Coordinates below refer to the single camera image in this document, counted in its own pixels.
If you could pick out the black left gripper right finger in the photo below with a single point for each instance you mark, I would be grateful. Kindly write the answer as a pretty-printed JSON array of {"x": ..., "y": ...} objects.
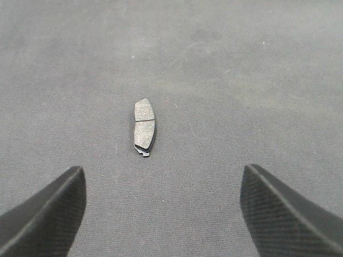
[{"x": 282, "y": 222}]

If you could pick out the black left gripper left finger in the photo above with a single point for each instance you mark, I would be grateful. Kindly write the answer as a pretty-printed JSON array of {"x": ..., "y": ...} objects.
[{"x": 46, "y": 224}]

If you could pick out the brake pad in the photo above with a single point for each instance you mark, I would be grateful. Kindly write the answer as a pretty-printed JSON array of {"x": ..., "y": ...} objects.
[{"x": 145, "y": 127}]

